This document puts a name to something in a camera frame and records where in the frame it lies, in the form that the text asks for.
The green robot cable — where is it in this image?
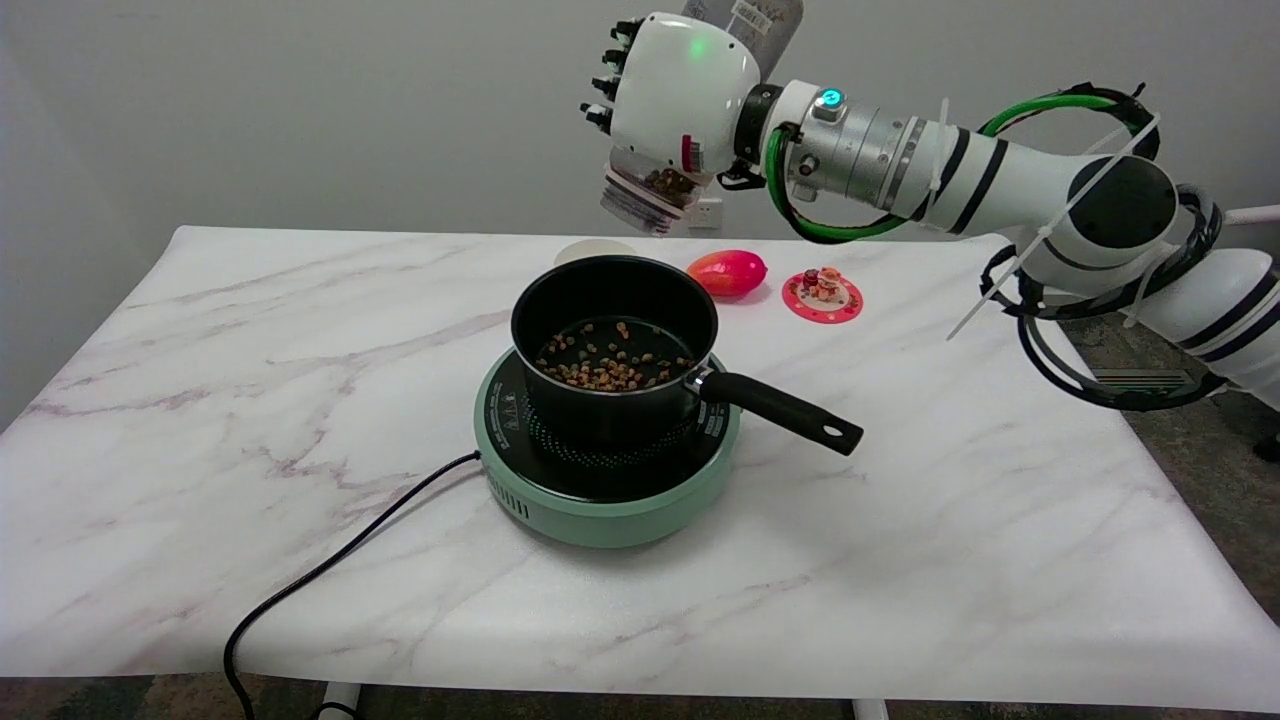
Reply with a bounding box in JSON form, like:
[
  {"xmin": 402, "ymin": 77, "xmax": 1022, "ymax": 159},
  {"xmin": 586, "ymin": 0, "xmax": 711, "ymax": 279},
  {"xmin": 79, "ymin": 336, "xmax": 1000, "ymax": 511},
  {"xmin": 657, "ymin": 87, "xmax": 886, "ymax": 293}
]
[{"xmin": 764, "ymin": 90, "xmax": 1141, "ymax": 244}]

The floor vent grille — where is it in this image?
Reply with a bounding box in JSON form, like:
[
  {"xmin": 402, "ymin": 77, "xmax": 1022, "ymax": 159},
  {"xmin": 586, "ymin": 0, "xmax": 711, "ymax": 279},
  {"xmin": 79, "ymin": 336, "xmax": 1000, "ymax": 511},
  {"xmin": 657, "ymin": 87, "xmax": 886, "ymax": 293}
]
[{"xmin": 1092, "ymin": 368, "xmax": 1196, "ymax": 393}]

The red mango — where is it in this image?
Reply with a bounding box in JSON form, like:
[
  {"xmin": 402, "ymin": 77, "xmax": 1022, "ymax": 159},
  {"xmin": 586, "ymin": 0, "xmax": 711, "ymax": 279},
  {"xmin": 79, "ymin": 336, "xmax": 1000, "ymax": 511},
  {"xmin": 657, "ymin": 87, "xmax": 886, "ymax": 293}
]
[{"xmin": 686, "ymin": 250, "xmax": 769, "ymax": 298}]

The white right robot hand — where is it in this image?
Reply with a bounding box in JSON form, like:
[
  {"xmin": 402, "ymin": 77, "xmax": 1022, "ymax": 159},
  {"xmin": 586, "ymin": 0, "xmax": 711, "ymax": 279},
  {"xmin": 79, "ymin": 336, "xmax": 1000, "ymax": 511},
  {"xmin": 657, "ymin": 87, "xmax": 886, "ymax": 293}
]
[{"xmin": 579, "ymin": 12, "xmax": 762, "ymax": 187}]

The green induction cooker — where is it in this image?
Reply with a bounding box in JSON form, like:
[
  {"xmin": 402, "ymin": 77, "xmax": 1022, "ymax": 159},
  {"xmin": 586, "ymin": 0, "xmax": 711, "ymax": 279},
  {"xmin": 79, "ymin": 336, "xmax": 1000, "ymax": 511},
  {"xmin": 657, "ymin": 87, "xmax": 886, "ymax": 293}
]
[{"xmin": 474, "ymin": 347, "xmax": 743, "ymax": 549}]

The black soup pot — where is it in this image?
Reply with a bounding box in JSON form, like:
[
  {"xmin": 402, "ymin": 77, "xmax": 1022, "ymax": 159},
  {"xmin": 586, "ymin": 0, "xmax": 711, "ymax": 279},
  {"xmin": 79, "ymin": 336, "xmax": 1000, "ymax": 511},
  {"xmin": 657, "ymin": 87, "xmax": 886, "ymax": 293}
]
[{"xmin": 510, "ymin": 255, "xmax": 864, "ymax": 457}]

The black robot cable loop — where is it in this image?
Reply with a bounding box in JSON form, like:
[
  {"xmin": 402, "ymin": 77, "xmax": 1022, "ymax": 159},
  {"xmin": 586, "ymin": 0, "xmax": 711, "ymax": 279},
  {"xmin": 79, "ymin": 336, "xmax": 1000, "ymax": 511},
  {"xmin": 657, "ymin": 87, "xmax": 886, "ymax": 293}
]
[{"xmin": 978, "ymin": 84, "xmax": 1227, "ymax": 412}]

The black power cord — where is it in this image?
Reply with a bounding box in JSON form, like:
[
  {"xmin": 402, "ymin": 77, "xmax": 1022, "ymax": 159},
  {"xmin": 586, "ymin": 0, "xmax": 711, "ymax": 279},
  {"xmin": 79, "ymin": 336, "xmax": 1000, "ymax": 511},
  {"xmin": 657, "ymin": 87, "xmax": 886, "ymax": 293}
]
[{"xmin": 222, "ymin": 451, "xmax": 483, "ymax": 720}]

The white round lid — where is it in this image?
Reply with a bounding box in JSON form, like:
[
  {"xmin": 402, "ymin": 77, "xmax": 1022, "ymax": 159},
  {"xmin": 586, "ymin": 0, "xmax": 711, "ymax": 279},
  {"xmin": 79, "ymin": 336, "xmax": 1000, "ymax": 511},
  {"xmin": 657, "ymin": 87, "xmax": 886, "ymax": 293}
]
[{"xmin": 553, "ymin": 239, "xmax": 637, "ymax": 267}]

